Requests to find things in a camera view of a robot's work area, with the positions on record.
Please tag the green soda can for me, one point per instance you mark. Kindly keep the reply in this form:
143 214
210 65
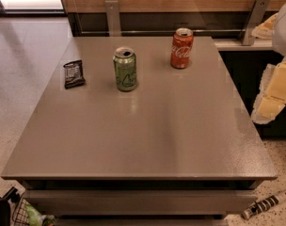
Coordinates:
125 68

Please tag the grey drawer front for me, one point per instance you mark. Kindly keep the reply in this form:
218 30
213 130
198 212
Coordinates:
140 202

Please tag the red coke can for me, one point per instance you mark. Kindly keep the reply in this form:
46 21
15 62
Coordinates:
181 48

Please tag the black white striped object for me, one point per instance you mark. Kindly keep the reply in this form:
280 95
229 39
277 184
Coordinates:
264 205

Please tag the right metal bracket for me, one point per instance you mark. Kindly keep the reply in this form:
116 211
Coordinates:
254 18

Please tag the left metal bracket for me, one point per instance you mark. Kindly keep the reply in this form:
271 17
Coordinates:
113 18

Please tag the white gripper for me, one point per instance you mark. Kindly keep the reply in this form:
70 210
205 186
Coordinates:
284 32

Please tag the dark snack bar wrapper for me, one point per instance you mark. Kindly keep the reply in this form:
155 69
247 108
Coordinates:
74 74

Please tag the green bag in basket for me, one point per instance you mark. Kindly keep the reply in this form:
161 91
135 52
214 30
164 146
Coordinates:
35 218

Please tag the wire basket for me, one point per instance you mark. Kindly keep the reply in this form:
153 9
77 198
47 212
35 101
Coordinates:
19 216

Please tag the black object bottom left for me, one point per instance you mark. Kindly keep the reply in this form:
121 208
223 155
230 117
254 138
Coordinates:
12 196

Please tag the metal bracket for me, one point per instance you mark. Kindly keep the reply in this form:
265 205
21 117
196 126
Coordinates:
254 18
113 18

